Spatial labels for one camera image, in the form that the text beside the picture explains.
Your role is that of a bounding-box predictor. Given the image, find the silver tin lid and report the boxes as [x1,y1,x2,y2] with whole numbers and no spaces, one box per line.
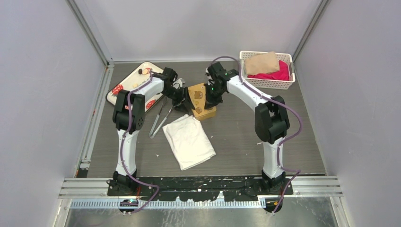
[188,83,206,117]

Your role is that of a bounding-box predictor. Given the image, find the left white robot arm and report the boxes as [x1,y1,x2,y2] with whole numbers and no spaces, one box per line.
[107,68,194,195]

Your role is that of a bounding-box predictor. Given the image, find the metal tongs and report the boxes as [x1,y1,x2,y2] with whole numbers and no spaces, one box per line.
[149,96,179,140]

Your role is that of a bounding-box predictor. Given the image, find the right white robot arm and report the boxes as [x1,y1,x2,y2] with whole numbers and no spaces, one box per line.
[205,62,289,194]

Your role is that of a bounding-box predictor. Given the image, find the pink cloth in basket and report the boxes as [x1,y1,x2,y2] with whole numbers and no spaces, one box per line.
[247,61,289,81]

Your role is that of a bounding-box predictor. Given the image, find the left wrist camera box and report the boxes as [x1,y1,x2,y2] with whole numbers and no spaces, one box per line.
[173,78,185,89]

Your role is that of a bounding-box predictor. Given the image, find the white folded cloth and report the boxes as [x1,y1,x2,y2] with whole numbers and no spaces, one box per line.
[162,114,216,171]

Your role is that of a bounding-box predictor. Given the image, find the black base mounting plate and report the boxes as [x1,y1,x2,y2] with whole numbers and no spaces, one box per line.
[106,175,293,202]

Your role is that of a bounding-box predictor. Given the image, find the gold chocolate tin box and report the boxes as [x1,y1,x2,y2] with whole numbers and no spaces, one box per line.
[192,107,217,121]

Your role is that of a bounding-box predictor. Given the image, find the strawberry pattern tray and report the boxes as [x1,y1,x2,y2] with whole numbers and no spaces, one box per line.
[105,61,163,109]

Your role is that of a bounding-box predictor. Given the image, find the white plastic basket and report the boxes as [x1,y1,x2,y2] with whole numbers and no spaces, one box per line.
[239,51,296,90]

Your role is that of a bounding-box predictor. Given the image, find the beige cloth in basket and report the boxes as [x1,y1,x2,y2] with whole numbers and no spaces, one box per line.
[244,52,280,75]

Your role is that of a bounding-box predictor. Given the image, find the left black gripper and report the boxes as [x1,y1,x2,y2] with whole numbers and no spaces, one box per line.
[162,86,195,114]

